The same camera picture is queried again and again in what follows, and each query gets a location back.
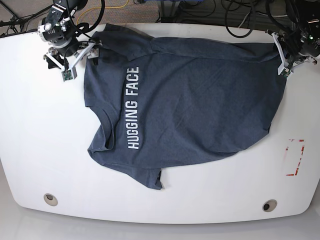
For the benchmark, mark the right table cable grommet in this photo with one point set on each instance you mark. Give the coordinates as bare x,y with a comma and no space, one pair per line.
269,205

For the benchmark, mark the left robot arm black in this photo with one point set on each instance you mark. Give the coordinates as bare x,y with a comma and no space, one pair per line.
304,14

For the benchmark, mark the dark blue T-shirt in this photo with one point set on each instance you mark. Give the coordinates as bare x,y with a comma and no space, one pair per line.
169,101

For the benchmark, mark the table cable grommet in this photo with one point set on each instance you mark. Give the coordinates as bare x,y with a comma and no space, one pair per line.
50,199
269,205

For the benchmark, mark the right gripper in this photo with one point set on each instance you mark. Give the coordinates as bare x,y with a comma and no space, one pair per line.
60,49

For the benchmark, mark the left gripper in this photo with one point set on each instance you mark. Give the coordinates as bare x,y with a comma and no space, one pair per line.
295,50

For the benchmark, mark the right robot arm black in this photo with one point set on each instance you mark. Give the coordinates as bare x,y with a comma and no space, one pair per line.
59,30

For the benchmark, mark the left table cable grommet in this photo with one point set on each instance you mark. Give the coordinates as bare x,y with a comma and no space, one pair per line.
50,199

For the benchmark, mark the black tripod legs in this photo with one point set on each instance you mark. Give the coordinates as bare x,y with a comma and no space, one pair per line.
29,11

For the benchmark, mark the red tape rectangle marking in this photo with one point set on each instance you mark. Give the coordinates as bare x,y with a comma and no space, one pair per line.
293,157

